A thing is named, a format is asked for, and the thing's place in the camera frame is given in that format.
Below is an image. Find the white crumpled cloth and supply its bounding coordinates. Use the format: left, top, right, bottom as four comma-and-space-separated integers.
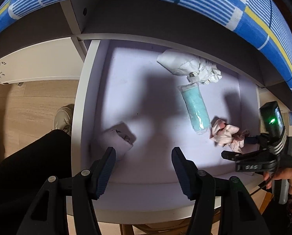
157, 49, 222, 84

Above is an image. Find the pink garment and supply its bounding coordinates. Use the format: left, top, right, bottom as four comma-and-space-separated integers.
211, 119, 250, 153

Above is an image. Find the teal cloth in plastic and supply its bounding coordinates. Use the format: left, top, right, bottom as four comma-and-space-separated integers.
178, 83, 211, 134

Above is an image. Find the lavender sock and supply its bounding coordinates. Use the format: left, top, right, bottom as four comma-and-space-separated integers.
96, 129, 133, 161

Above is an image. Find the white sneaker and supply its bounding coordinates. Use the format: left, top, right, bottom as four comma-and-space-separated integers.
53, 104, 74, 136

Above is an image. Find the person right hand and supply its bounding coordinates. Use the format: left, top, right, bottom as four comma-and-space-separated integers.
263, 156, 292, 197

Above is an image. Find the white bed drawer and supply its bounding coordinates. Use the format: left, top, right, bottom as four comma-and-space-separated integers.
66, 32, 267, 226

